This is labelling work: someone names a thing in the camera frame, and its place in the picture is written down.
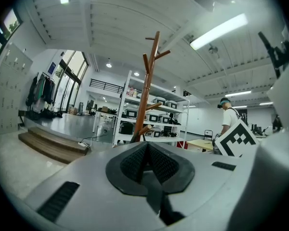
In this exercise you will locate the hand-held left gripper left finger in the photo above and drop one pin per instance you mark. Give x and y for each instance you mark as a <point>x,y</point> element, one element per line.
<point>135,165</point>

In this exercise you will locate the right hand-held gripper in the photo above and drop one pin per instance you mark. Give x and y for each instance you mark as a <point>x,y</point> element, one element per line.
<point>236,138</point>

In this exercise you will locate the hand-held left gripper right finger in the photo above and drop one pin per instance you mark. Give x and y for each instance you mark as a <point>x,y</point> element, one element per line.
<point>163,165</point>

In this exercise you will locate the wooden coat stand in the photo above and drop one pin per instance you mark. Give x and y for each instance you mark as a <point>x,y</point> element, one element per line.
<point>147,85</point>

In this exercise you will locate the red cabinet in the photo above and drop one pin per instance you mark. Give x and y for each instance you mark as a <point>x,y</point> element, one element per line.
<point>181,144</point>

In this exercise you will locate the black platform trolley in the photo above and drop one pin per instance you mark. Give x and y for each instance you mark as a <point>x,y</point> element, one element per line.
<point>208,135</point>

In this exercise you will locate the wooden table with black base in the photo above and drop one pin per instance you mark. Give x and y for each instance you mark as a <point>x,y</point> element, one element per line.
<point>200,144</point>

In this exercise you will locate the group of white boxy devices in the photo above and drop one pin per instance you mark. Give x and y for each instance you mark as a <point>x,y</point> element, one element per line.
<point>156,118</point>

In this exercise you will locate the white metal shelving unit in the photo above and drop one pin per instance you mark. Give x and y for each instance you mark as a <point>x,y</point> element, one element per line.
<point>121,119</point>

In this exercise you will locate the white power strip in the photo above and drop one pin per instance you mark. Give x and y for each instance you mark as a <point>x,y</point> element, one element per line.
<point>82,144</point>

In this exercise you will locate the white counter with black gear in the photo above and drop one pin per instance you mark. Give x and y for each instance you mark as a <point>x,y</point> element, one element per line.
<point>103,117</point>

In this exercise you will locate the person's white top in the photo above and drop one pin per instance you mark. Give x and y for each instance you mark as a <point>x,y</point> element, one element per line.
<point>285,97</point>

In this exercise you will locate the black balcony railing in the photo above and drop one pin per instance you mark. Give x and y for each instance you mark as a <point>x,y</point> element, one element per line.
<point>106,85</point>

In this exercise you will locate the wooden steps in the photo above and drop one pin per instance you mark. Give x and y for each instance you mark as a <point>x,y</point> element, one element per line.
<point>48,145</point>

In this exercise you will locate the round pendant ceiling lamp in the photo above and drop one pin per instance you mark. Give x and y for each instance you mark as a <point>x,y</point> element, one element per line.
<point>108,64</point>

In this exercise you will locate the glass entrance doors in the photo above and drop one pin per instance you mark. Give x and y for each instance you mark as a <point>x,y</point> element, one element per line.
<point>69,83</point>

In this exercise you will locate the dark-framed window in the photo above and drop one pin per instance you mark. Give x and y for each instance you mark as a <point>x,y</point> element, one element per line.
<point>10,24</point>

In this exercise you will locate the clothes rail with garments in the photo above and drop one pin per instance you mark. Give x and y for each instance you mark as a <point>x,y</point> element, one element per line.
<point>41,91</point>

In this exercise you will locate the blue wall sign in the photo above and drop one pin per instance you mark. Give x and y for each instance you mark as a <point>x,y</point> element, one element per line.
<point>52,67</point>

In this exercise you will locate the white wall lockers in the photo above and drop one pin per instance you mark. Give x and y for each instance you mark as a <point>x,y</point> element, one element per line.
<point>7,90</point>

